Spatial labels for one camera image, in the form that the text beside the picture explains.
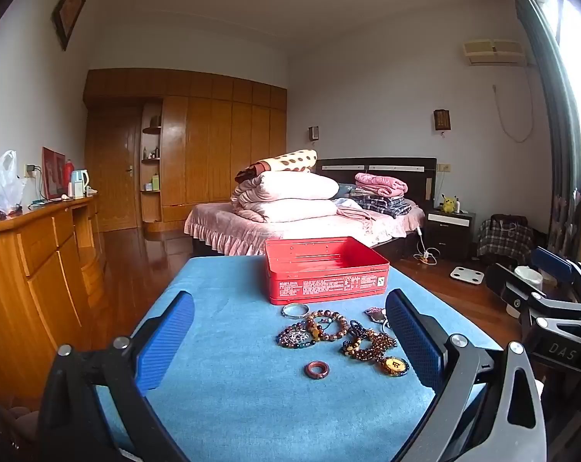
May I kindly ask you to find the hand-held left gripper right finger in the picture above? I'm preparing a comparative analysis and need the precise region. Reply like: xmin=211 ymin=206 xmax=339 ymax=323
xmin=385 ymin=289 xmax=547 ymax=462

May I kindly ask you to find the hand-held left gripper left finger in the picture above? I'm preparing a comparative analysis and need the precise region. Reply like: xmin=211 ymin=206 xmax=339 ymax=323
xmin=37 ymin=290 xmax=196 ymax=462

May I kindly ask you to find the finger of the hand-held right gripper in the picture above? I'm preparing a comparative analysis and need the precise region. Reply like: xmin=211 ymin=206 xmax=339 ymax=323
xmin=485 ymin=264 xmax=548 ymax=318
xmin=531 ymin=246 xmax=581 ymax=299

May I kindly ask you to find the dark bead necklace amber pendant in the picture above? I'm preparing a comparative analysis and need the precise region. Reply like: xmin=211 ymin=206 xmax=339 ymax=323
xmin=341 ymin=320 xmax=410 ymax=378

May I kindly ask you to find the brown bead bracelet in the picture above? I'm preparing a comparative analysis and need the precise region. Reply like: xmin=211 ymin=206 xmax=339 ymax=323
xmin=304 ymin=311 xmax=351 ymax=343

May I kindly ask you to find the red tin box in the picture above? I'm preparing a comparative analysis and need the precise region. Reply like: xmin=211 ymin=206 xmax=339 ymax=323
xmin=264 ymin=236 xmax=390 ymax=306

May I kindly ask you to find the multicolour bead bracelet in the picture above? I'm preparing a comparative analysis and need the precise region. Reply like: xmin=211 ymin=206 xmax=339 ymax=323
xmin=276 ymin=325 xmax=317 ymax=348

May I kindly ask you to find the white bucket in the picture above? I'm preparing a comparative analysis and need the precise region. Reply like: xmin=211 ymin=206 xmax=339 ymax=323
xmin=514 ymin=266 xmax=544 ymax=318

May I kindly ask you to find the white bathroom scale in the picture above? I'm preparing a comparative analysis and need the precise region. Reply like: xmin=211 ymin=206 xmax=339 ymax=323
xmin=450 ymin=266 xmax=485 ymax=284

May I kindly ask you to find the plaid bag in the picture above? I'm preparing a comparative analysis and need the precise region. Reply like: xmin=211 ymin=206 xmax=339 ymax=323
xmin=478 ymin=214 xmax=536 ymax=265

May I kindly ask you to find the dark nightstand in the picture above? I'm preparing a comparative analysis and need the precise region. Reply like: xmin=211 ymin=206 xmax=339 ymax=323
xmin=425 ymin=209 xmax=476 ymax=261

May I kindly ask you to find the grey floral curtain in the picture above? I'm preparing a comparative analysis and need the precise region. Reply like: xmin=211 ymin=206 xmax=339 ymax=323
xmin=502 ymin=0 xmax=581 ymax=261

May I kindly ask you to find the wooden dresser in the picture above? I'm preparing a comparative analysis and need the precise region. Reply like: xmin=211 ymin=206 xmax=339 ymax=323
xmin=0 ymin=192 xmax=105 ymax=400

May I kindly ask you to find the wooden corner shelf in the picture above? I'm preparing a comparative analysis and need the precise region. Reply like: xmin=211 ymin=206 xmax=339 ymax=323
xmin=140 ymin=97 xmax=165 ymax=224

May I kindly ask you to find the folded pink clothing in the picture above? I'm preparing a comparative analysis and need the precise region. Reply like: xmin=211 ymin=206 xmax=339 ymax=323
xmin=354 ymin=172 xmax=409 ymax=198

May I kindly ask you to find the bed with pink bedspread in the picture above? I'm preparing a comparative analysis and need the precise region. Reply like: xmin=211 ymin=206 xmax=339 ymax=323
xmin=183 ymin=156 xmax=438 ymax=257

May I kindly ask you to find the wooden door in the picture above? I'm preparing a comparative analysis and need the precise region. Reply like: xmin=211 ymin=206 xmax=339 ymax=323
xmin=85 ymin=108 xmax=144 ymax=232

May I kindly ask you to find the pale electric kettle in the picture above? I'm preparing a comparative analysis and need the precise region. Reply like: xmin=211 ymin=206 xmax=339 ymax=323
xmin=69 ymin=169 xmax=91 ymax=198

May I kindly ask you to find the folded pink quilt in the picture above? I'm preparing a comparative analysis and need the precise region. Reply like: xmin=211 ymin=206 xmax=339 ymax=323
xmin=230 ymin=171 xmax=340 ymax=223

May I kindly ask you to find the wooden wardrobe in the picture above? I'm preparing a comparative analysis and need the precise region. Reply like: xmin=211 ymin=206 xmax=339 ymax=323
xmin=82 ymin=68 xmax=288 ymax=234

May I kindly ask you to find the spotted folded blanket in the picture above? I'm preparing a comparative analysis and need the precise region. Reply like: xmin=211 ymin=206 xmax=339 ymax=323
xmin=235 ymin=149 xmax=318 ymax=184

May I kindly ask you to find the white plastic bag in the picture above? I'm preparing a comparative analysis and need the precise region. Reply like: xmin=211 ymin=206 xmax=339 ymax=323
xmin=0 ymin=149 xmax=24 ymax=213

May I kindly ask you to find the white power strip cable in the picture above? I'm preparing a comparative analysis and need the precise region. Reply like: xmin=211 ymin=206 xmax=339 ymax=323
xmin=414 ymin=226 xmax=440 ymax=265

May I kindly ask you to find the white hanging cord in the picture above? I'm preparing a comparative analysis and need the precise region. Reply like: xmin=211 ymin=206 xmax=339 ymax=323
xmin=492 ymin=65 xmax=536 ymax=143

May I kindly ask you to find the red picture frame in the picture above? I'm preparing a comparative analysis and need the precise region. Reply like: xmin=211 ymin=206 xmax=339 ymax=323
xmin=42 ymin=147 xmax=67 ymax=200

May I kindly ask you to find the wall air conditioner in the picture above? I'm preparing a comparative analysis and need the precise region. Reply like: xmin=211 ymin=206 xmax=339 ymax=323
xmin=462 ymin=39 xmax=528 ymax=65

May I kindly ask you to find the framed wall picture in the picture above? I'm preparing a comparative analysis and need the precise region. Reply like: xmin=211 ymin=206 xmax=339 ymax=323
xmin=51 ymin=0 xmax=87 ymax=52

